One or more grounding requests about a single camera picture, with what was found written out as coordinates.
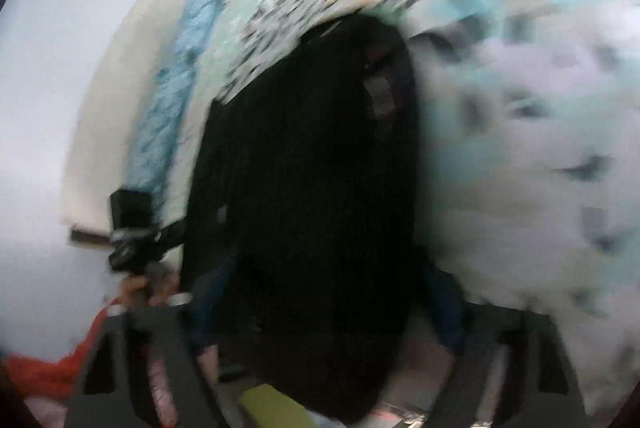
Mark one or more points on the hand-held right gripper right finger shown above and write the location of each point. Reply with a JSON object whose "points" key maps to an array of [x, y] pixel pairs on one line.
{"points": [[445, 303]]}

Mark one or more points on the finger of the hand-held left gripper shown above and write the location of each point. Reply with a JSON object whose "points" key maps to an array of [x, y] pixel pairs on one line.
{"points": [[172, 235]]}

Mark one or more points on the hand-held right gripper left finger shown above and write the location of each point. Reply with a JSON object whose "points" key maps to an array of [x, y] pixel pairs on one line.
{"points": [[210, 303]]}

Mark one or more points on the black pants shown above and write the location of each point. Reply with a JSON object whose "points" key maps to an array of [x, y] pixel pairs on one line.
{"points": [[310, 208]]}

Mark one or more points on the person's left forearm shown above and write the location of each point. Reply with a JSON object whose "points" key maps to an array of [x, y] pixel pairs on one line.
{"points": [[40, 368]]}

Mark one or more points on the person's left hand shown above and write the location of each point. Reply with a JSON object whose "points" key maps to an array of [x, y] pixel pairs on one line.
{"points": [[137, 290]]}

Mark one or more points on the teal floral pillow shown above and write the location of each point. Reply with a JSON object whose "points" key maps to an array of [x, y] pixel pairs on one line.
{"points": [[210, 8], [155, 143]]}

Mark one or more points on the beige headboard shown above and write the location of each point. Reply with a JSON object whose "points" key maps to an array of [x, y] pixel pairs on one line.
{"points": [[100, 133]]}

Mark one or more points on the yellow-green object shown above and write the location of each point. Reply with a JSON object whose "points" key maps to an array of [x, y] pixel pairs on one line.
{"points": [[275, 408]]}

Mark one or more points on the floral bedspread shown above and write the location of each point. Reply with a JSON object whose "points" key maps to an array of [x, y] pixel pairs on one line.
{"points": [[500, 158]]}

